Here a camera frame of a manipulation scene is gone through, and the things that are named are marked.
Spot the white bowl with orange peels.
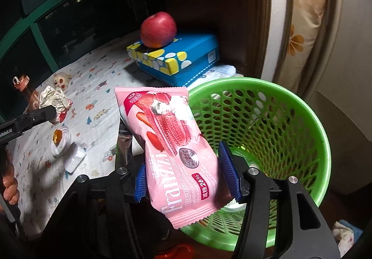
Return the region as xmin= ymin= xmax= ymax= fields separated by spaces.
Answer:
xmin=50 ymin=126 xmax=72 ymax=158

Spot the green plastic basket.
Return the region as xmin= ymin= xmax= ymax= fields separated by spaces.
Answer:
xmin=179 ymin=77 xmax=332 ymax=252

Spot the pink snack wrapper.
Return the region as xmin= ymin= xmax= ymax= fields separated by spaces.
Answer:
xmin=114 ymin=86 xmax=233 ymax=230

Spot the blue patterned tissue box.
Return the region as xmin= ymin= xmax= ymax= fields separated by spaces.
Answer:
xmin=126 ymin=33 xmax=220 ymax=88

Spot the red object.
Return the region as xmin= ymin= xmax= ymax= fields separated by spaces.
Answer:
xmin=157 ymin=243 xmax=201 ymax=259

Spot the person's left hand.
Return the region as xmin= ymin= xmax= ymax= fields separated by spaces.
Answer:
xmin=0 ymin=150 xmax=21 ymax=214

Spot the paper ball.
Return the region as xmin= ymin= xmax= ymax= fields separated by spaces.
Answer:
xmin=39 ymin=86 xmax=73 ymax=124

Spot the brown wooden headboard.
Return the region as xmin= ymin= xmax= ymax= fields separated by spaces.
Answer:
xmin=163 ymin=0 xmax=272 ymax=79

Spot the red apple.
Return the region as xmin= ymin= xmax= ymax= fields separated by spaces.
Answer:
xmin=141 ymin=12 xmax=177 ymax=48

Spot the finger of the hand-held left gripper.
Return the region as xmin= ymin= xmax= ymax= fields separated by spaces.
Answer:
xmin=22 ymin=105 xmax=57 ymax=129

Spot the floral pillow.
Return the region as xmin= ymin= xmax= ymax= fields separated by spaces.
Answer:
xmin=275 ymin=0 xmax=333 ymax=94

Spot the white foam block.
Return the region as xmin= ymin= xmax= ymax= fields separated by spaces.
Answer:
xmin=64 ymin=144 xmax=87 ymax=174

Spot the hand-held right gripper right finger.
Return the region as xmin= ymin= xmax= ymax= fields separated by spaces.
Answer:
xmin=218 ymin=141 xmax=340 ymax=259

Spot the printed white blanket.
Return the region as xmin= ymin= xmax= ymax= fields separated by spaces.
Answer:
xmin=9 ymin=30 xmax=163 ymax=240

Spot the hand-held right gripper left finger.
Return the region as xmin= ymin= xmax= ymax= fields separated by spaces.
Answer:
xmin=43 ymin=161 xmax=152 ymax=259

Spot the red spotted round toy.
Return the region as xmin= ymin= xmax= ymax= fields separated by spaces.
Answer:
xmin=52 ymin=71 xmax=72 ymax=89

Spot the green window frame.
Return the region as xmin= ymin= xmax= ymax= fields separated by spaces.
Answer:
xmin=0 ymin=0 xmax=140 ymax=73

